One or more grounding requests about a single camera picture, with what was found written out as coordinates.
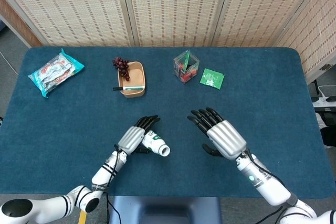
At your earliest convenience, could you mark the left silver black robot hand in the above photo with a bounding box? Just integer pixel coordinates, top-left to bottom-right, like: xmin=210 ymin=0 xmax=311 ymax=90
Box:
xmin=117 ymin=115 xmax=161 ymax=156

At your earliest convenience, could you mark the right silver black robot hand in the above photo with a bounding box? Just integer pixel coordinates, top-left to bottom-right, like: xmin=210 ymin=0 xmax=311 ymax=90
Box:
xmin=187 ymin=107 xmax=247 ymax=161

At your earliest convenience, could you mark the white drink bottle green label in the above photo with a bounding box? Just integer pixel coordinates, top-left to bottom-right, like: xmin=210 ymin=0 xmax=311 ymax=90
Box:
xmin=141 ymin=129 xmax=171 ymax=157

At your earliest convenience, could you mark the white marker black cap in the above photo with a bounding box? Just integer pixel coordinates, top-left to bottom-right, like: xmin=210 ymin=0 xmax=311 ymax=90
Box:
xmin=112 ymin=85 xmax=144 ymax=91

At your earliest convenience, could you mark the green square sachet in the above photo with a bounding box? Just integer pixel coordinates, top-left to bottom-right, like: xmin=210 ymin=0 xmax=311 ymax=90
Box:
xmin=199 ymin=68 xmax=225 ymax=90

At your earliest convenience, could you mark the tan paper box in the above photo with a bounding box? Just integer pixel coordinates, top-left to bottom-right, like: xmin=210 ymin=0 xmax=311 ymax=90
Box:
xmin=117 ymin=61 xmax=146 ymax=99

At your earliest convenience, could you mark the blue table cloth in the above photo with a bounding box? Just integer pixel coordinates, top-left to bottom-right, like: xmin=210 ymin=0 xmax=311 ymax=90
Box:
xmin=0 ymin=46 xmax=336 ymax=199

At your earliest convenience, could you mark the purple grape bunch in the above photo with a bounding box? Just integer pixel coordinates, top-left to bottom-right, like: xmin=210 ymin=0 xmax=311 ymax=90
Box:
xmin=112 ymin=56 xmax=131 ymax=82

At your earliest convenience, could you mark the clear plastic box with strawberries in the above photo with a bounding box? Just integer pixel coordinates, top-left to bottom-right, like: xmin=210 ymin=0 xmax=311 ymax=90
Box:
xmin=173 ymin=50 xmax=200 ymax=84

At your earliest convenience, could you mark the blue grey robot torso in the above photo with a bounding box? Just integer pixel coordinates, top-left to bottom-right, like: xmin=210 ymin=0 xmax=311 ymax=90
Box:
xmin=109 ymin=195 xmax=223 ymax=224

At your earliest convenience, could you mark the green card in clear box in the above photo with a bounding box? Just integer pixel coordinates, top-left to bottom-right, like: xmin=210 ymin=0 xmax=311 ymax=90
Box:
xmin=183 ymin=50 xmax=192 ymax=71

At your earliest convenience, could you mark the teal clear snack bag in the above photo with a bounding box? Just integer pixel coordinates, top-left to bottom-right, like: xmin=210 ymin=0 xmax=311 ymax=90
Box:
xmin=27 ymin=48 xmax=85 ymax=99

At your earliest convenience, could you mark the white power strip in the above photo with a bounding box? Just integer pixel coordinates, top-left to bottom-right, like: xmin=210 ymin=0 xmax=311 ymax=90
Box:
xmin=311 ymin=95 xmax=336 ymax=108

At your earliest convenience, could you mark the beige woven screen panel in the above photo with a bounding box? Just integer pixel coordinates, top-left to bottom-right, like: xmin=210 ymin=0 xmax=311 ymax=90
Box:
xmin=212 ymin=0 xmax=325 ymax=48
xmin=119 ymin=0 xmax=233 ymax=48
xmin=0 ymin=0 xmax=136 ymax=48
xmin=272 ymin=0 xmax=336 ymax=84

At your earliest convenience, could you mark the brown woven screen panel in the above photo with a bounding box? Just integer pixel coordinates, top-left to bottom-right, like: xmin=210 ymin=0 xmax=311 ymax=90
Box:
xmin=0 ymin=0 xmax=43 ymax=49

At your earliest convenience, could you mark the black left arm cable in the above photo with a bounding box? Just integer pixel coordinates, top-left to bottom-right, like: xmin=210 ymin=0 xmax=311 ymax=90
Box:
xmin=104 ymin=144 xmax=122 ymax=224

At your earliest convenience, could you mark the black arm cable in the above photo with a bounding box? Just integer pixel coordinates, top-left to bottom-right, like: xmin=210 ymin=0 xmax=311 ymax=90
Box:
xmin=246 ymin=150 xmax=299 ymax=224
xmin=104 ymin=144 xmax=122 ymax=224

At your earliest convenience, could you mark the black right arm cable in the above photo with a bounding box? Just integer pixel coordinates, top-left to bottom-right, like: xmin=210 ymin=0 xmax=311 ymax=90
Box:
xmin=246 ymin=150 xmax=299 ymax=224

